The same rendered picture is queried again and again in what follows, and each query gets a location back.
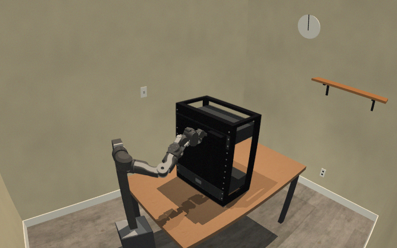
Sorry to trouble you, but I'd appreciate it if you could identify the black server rack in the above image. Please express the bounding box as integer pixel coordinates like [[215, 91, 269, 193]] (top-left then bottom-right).
[[176, 96, 262, 207]]

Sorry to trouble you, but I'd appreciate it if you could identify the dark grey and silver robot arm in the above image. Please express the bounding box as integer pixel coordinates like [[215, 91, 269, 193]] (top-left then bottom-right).
[[112, 134, 189, 178]]

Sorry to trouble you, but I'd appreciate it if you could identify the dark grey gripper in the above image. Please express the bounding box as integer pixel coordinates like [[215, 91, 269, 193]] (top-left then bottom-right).
[[183, 127, 207, 146]]

